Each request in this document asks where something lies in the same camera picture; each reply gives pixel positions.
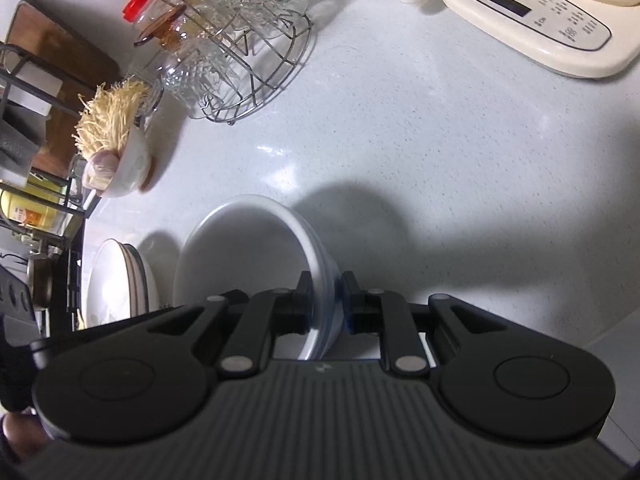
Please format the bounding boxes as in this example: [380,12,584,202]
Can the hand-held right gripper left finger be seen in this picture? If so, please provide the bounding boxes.
[147,270,313,380]

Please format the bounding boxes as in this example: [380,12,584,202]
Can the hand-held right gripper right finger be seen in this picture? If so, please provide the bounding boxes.
[341,270,496,380]

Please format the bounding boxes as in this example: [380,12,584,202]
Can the pale lavender bowl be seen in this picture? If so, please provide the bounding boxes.
[280,202,347,356]

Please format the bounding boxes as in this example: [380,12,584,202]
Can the white leaf-print plate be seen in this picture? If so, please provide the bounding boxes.
[122,244,154,322]
[85,239,146,331]

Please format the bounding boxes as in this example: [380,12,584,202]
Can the floral plate with blue rim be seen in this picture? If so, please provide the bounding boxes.
[132,249,162,317]

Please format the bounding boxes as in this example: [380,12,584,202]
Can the person's left hand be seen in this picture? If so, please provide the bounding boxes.
[2,412,51,463]

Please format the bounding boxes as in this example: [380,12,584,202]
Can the yellow detergent bottle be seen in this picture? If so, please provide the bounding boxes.
[0,189,67,234]

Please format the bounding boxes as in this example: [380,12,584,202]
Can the garlic and onion pieces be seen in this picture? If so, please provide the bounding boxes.
[82,150,121,191]

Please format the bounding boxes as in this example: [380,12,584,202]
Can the white bowl holding vegetables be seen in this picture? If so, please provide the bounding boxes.
[97,127,151,199]

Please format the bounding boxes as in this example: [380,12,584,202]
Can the enoki mushroom bundle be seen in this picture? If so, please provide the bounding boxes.
[74,76,152,158]

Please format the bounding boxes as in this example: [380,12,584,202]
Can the black dish rack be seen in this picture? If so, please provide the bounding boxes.
[0,42,87,241]

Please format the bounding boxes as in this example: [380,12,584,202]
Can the wooden cutting board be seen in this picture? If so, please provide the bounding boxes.
[4,0,123,177]

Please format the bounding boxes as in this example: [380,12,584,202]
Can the amber stemmed glass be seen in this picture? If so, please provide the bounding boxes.
[134,5,189,49]

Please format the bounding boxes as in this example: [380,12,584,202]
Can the cream glass health kettle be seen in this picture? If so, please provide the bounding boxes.
[437,0,640,80]

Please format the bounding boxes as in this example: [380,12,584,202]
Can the wire glass rack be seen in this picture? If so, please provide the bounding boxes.
[147,0,314,124]

